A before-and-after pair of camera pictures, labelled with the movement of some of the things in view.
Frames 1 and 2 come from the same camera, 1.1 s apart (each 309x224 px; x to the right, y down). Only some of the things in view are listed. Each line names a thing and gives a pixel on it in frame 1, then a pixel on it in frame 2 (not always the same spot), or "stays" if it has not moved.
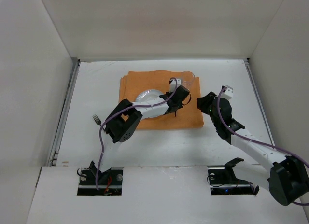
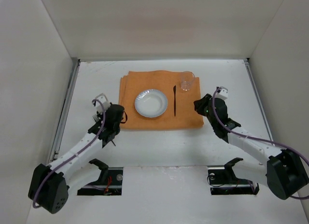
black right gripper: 203,102 stays
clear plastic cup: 187,79 stays
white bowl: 150,97 stays
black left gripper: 174,107 -> 103,131
